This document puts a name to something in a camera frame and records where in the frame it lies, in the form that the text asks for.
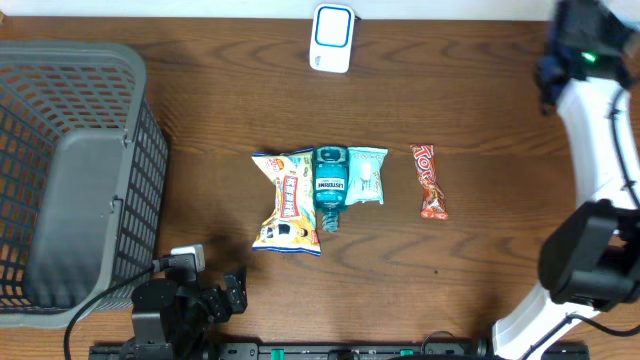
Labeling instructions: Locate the yellow noodle snack bag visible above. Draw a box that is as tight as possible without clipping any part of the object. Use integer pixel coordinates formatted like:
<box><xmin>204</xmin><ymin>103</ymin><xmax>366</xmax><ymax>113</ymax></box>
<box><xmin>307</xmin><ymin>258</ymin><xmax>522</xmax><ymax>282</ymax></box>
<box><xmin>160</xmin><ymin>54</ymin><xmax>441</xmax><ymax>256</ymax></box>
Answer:
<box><xmin>252</xmin><ymin>148</ymin><xmax>321</xmax><ymax>256</ymax></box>

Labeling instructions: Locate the teal mouthwash bottle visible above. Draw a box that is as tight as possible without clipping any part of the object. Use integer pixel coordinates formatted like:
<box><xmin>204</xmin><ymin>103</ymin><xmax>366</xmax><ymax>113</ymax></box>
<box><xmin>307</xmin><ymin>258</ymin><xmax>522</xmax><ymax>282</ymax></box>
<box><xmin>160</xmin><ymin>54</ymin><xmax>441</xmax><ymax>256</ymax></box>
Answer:
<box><xmin>313</xmin><ymin>146</ymin><xmax>349</xmax><ymax>232</ymax></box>

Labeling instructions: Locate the teal wet wipes pack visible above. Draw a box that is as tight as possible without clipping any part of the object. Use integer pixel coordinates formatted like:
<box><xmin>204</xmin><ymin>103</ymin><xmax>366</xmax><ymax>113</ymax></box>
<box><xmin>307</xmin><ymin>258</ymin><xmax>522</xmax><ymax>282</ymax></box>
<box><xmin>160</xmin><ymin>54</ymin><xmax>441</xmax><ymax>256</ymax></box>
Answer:
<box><xmin>346</xmin><ymin>147</ymin><xmax>388</xmax><ymax>206</ymax></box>

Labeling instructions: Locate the red chocolate bar wrapper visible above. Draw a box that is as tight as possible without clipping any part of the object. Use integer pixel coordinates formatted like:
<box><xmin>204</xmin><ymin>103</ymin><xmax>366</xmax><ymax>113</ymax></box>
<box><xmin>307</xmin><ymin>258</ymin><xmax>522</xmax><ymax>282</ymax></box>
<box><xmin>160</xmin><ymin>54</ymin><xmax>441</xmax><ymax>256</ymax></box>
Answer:
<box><xmin>410</xmin><ymin>144</ymin><xmax>448</xmax><ymax>220</ymax></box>

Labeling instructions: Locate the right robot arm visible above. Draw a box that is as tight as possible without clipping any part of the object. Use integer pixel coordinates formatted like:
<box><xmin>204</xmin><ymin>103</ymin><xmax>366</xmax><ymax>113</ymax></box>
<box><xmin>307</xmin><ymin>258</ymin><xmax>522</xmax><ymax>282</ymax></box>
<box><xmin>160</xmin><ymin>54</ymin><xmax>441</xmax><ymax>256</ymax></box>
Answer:
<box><xmin>474</xmin><ymin>0</ymin><xmax>639</xmax><ymax>359</ymax></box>

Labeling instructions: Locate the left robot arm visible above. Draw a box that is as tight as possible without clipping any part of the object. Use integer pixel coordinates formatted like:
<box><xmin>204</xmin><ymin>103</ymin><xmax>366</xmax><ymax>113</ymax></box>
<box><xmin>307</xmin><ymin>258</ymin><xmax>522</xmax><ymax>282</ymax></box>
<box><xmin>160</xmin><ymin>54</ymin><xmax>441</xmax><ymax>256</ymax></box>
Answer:
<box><xmin>118</xmin><ymin>266</ymin><xmax>248</xmax><ymax>360</ymax></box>

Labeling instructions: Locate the white barcode scanner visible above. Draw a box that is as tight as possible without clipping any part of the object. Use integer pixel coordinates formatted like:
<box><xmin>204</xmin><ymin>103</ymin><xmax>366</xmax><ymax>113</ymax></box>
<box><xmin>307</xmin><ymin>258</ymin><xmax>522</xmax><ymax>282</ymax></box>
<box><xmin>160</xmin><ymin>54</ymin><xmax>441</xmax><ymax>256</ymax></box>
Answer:
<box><xmin>309</xmin><ymin>3</ymin><xmax>356</xmax><ymax>74</ymax></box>

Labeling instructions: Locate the grey plastic basket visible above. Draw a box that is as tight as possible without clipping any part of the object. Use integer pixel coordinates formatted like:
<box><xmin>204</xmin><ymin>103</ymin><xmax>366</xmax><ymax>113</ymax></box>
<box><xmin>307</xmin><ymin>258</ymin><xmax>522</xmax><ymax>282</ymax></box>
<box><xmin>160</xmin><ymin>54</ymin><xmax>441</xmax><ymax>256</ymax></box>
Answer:
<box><xmin>1</xmin><ymin>41</ymin><xmax>168</xmax><ymax>329</ymax></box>

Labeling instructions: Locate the black cable left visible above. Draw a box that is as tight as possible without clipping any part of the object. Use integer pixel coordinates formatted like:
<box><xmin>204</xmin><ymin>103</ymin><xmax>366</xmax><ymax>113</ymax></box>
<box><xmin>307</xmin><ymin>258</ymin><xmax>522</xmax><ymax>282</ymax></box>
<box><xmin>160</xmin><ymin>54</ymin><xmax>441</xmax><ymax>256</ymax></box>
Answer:
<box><xmin>63</xmin><ymin>257</ymin><xmax>196</xmax><ymax>360</ymax></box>

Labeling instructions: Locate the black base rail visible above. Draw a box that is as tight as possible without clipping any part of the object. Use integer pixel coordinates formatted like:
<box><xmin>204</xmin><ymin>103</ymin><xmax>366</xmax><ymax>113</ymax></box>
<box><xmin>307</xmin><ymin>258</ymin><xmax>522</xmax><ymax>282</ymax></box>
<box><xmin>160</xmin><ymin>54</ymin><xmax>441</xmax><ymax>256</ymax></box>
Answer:
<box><xmin>88</xmin><ymin>338</ymin><xmax>591</xmax><ymax>360</ymax></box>

